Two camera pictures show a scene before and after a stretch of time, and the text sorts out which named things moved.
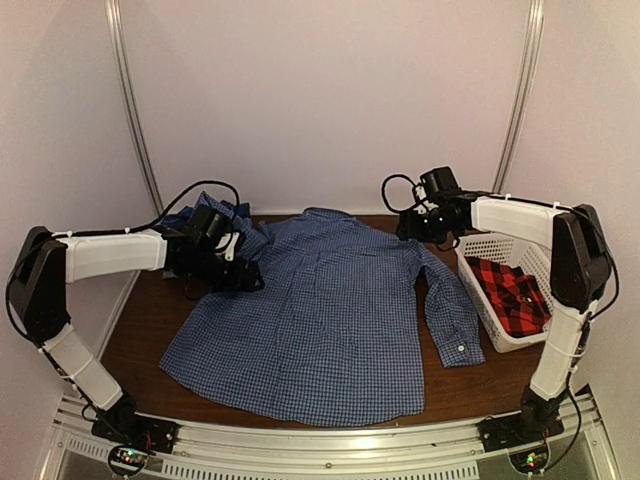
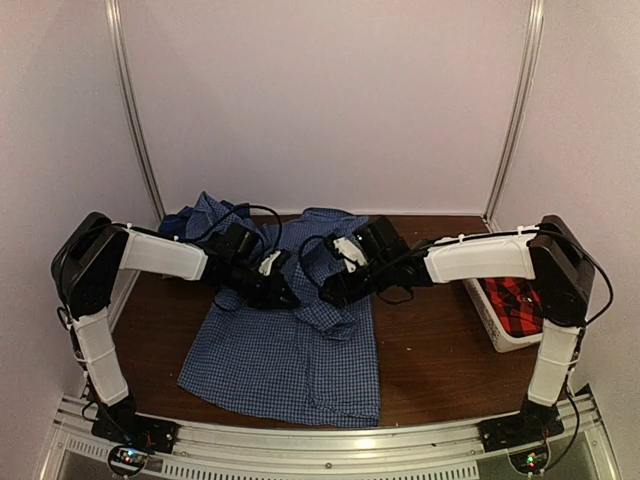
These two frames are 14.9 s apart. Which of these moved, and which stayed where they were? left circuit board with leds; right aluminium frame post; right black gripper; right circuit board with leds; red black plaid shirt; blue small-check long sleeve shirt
Moved: blue small-check long sleeve shirt; right black gripper
Stayed: right aluminium frame post; red black plaid shirt; left circuit board with leds; right circuit board with leds
